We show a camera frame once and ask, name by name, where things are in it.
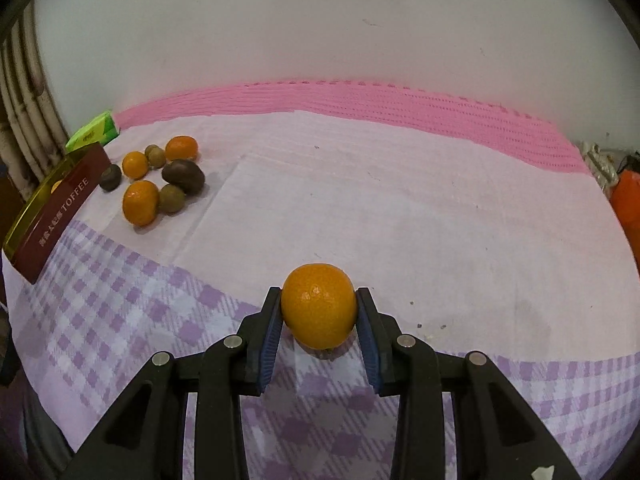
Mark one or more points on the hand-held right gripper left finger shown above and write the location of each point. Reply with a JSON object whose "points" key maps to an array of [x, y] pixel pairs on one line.
{"points": [[269, 355]]}

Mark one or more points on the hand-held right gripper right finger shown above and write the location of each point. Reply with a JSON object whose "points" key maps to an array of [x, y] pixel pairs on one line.
{"points": [[370, 350]]}

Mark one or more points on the orange mandarin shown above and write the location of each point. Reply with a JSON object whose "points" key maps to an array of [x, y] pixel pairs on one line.
{"points": [[181, 148], [135, 165], [317, 305], [56, 186], [140, 202]]}

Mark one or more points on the dark brown mangosteen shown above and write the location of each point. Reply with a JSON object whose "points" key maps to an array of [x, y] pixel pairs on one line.
{"points": [[183, 176], [110, 178]]}

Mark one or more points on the gold tin tray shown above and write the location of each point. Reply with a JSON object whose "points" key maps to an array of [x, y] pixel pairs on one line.
{"points": [[55, 225]]}

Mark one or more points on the purple checked bed sheet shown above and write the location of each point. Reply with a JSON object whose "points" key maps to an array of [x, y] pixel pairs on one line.
{"points": [[400, 210]]}

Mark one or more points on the brown longan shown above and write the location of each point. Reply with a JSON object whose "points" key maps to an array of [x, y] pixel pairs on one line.
{"points": [[171, 198], [155, 156]]}

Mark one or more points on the green tissue pack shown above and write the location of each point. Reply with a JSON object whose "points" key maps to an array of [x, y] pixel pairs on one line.
{"points": [[95, 130]]}

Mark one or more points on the orange plastic object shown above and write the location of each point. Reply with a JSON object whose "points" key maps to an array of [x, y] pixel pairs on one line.
{"points": [[630, 210]]}

